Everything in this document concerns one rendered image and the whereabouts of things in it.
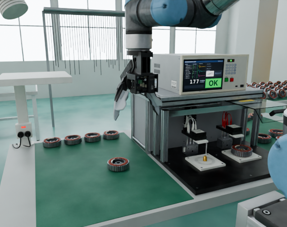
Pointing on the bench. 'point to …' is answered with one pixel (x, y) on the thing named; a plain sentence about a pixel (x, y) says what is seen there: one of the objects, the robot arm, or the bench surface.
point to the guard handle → (276, 111)
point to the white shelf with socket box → (43, 77)
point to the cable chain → (191, 115)
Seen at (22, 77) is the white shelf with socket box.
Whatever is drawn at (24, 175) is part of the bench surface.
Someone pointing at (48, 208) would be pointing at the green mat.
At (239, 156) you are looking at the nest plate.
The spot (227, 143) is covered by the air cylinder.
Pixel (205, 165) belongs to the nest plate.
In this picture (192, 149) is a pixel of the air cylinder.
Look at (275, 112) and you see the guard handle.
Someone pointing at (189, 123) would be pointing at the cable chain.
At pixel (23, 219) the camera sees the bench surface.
